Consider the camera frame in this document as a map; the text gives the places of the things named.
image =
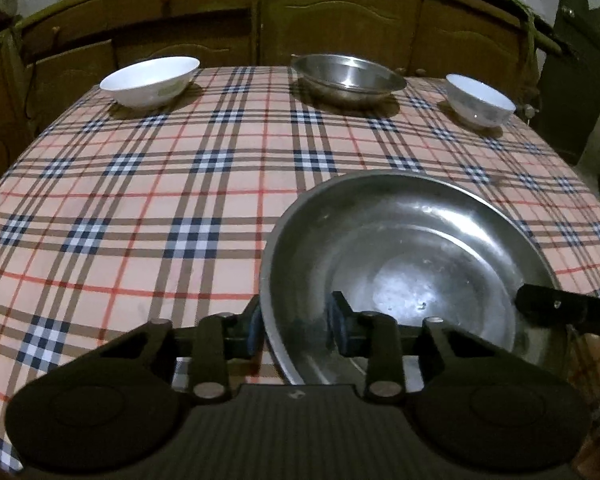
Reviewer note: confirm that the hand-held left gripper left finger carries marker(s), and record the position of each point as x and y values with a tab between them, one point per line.
254	332

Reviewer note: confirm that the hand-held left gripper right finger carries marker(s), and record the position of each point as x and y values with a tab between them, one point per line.
340	325

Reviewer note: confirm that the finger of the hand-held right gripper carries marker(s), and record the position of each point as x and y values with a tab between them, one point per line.
545	305

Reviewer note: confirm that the large steel bowl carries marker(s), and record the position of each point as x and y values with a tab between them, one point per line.
410	240

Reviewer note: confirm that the wide white bowl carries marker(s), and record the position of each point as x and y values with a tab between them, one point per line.
147	82

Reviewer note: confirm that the plaid tablecloth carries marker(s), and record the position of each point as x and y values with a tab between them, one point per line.
130	185

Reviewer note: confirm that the white socket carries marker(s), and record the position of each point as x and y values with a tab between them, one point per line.
529	111

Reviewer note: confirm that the deep white bowl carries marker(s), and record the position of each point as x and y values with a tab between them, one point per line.
480	102

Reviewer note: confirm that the dark green door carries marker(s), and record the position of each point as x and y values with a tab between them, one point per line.
575	75

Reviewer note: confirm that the green leafy stalks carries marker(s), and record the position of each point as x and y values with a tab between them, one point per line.
527	30

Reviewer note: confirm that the wooden kitchen cabinet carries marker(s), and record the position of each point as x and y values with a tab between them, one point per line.
330	15

